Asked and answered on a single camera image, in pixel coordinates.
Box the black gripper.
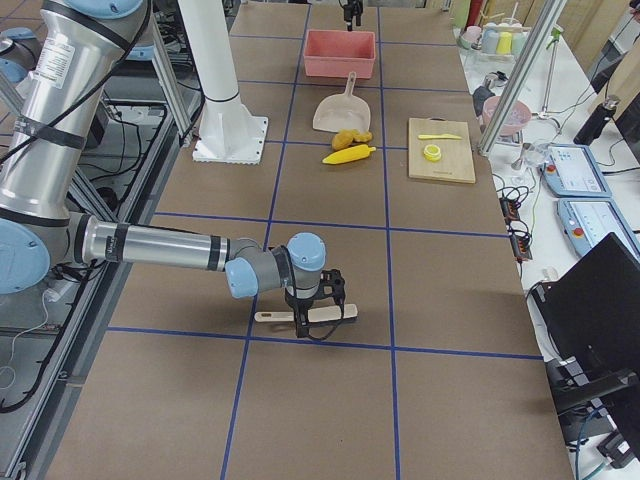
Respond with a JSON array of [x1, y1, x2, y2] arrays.
[[285, 269, 346, 338], [339, 0, 362, 31]]

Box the beige hand brush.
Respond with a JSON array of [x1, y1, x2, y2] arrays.
[[254, 304, 358, 324]]

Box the beige plastic dustpan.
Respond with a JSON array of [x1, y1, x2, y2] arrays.
[[312, 71, 371, 133]]

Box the toy brown potato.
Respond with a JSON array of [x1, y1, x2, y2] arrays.
[[331, 130, 355, 151]]

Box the toy yellow corn cob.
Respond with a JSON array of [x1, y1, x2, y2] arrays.
[[322, 144, 377, 165]]

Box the toy ginger root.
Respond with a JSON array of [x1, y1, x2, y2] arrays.
[[350, 130, 373, 143]]

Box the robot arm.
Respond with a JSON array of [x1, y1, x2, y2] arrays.
[[1, 1, 357, 338]]

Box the pink plastic bin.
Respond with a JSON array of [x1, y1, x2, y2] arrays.
[[303, 29, 377, 79]]

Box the yellow toy knife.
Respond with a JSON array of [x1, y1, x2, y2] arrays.
[[417, 133, 463, 140]]

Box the dark grey cloth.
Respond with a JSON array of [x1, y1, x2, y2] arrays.
[[472, 85, 495, 117]]

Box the stack of pastel cups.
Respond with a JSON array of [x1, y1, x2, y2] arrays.
[[457, 22, 530, 57]]

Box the toy lemon slices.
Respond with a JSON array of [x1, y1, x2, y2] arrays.
[[422, 144, 442, 162]]

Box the wooden cutting board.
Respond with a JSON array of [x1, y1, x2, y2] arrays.
[[408, 118, 476, 184]]

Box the pink bowl with ice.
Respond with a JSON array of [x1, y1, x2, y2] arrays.
[[481, 95, 533, 136]]

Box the black water bottle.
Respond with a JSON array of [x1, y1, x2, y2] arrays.
[[573, 95, 620, 146]]

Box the teach pendant tablet far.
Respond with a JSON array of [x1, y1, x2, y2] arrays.
[[541, 144, 612, 198]]

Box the teach pendant tablet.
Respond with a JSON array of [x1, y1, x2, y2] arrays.
[[541, 144, 612, 198], [556, 198, 639, 259]]

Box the black laptop monitor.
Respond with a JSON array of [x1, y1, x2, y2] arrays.
[[532, 233, 639, 452]]

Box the teach pendant tablet near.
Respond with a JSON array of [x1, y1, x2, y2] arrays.
[[556, 198, 639, 259]]

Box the aluminium frame post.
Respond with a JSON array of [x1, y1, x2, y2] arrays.
[[477, 0, 567, 157]]

